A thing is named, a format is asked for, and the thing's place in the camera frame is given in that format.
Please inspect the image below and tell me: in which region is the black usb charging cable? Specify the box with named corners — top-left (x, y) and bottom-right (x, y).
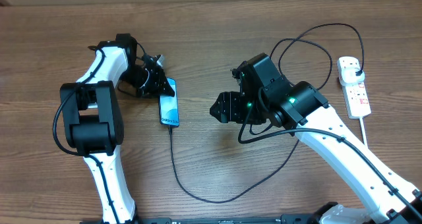
top-left (167, 22), bottom-right (365, 204)

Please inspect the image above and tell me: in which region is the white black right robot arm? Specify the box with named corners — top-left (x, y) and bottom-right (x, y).
top-left (210, 53), bottom-right (421, 223)

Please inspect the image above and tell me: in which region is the white power strip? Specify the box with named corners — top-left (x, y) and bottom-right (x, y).
top-left (337, 56), bottom-right (371, 119)

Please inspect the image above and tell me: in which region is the white power strip cord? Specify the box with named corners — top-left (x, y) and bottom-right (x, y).
top-left (358, 117), bottom-right (369, 149)

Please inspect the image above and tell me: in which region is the black smartphone lit screen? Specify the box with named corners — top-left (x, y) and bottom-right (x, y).
top-left (159, 78), bottom-right (179, 127)

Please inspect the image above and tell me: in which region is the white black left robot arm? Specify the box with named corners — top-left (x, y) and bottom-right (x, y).
top-left (52, 34), bottom-right (176, 223)

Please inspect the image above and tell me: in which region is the white charger plug adapter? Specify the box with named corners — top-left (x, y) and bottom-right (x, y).
top-left (339, 68), bottom-right (365, 86)

